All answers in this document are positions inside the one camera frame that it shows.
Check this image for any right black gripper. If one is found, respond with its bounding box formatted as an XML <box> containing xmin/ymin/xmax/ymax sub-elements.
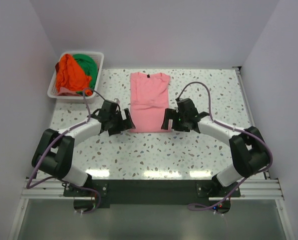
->
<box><xmin>161</xmin><ymin>108</ymin><xmax>190</xmax><ymax>133</ymax></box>

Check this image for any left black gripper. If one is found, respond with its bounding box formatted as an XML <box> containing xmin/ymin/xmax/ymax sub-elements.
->
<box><xmin>108</xmin><ymin>108</ymin><xmax>135</xmax><ymax>136</ymax></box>

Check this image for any pink t shirt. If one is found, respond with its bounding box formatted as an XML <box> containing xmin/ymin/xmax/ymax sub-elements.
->
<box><xmin>130</xmin><ymin>72</ymin><xmax>171</xmax><ymax>133</ymax></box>

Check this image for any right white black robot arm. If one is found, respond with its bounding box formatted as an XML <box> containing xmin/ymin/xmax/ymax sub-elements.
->
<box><xmin>161</xmin><ymin>98</ymin><xmax>273</xmax><ymax>197</ymax></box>

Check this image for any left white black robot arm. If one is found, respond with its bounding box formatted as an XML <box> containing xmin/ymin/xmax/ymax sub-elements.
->
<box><xmin>29</xmin><ymin>100</ymin><xmax>135</xmax><ymax>196</ymax></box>

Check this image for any green t shirt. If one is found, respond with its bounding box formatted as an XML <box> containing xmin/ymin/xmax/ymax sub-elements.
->
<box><xmin>73</xmin><ymin>53</ymin><xmax>98</xmax><ymax>89</ymax></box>

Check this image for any orange t shirt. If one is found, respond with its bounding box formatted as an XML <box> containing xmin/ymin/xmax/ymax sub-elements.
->
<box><xmin>55</xmin><ymin>54</ymin><xmax>92</xmax><ymax>96</ymax></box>

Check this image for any dark red garment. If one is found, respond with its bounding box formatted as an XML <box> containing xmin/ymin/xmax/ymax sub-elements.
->
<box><xmin>55</xmin><ymin>62</ymin><xmax>59</xmax><ymax>73</ymax></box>

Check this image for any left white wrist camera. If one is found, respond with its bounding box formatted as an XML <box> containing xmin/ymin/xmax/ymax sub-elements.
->
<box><xmin>114</xmin><ymin>98</ymin><xmax>120</xmax><ymax>104</ymax></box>

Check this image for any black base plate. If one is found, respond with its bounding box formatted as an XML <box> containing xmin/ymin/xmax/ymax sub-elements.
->
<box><xmin>62</xmin><ymin>179</ymin><xmax>241</xmax><ymax>213</ymax></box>

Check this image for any aluminium frame rail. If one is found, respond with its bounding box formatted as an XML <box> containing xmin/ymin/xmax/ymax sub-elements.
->
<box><xmin>31</xmin><ymin>72</ymin><xmax>273</xmax><ymax>206</ymax></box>

